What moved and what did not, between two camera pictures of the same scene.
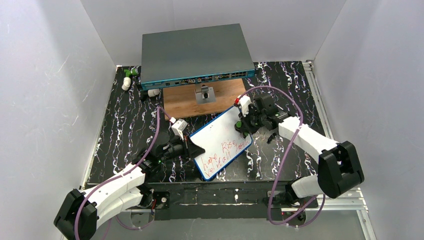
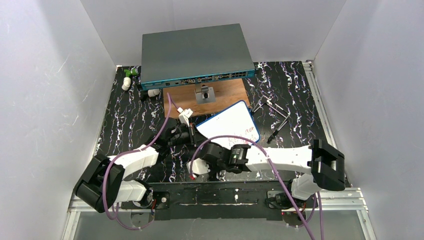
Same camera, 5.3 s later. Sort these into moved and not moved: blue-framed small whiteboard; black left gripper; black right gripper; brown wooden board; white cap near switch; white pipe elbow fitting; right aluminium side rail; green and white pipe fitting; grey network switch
Moved: blue-framed small whiteboard; black right gripper; black left gripper
Not moved: green and white pipe fitting; grey network switch; white cap near switch; brown wooden board; right aluminium side rail; white pipe elbow fitting
